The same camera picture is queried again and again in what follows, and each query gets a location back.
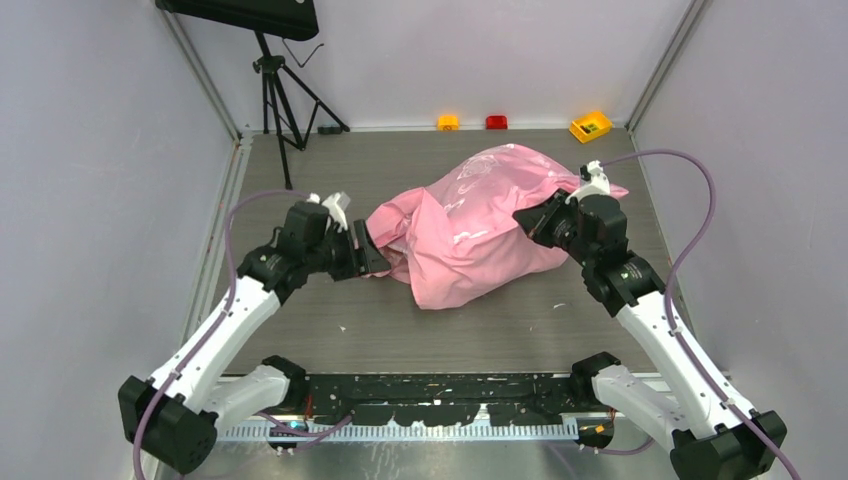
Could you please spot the black light panel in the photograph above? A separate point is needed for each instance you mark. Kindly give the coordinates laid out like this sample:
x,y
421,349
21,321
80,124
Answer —
x,y
287,19

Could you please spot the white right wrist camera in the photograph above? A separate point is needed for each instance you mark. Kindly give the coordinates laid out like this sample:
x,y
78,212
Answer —
x,y
593,181

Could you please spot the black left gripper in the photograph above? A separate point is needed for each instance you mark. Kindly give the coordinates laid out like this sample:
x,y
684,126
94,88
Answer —
x,y
348,270

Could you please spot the pink floral pillowcase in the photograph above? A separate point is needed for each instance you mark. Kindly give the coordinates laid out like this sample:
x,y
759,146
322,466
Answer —
x,y
456,240

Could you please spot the black camera tripod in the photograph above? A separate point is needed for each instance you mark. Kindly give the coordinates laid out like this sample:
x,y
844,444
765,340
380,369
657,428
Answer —
x,y
277,110

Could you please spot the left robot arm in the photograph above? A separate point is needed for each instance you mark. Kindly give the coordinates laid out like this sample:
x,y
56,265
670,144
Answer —
x,y
178,411

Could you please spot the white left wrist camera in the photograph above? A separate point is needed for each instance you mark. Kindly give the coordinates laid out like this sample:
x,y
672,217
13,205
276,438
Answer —
x,y
336,204

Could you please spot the small black adapter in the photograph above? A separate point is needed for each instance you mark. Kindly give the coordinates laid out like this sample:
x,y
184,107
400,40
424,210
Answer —
x,y
330,130

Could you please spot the orange toy block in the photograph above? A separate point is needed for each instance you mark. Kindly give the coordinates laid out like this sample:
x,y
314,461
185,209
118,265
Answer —
x,y
448,123

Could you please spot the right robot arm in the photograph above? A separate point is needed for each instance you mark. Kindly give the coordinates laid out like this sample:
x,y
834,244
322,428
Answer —
x,y
707,427

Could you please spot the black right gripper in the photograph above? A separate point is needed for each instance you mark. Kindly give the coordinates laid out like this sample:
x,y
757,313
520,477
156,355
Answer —
x,y
537,222

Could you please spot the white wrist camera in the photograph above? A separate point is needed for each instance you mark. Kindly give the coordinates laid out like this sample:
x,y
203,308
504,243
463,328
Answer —
x,y
593,181
336,204

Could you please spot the red toy block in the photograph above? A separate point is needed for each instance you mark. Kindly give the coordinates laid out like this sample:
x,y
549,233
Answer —
x,y
496,122

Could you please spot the yellow toy bin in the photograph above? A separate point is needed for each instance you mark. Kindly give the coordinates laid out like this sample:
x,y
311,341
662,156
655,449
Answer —
x,y
590,127

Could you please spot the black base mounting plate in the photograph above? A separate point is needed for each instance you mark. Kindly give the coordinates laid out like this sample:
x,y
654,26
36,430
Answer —
x,y
508,399

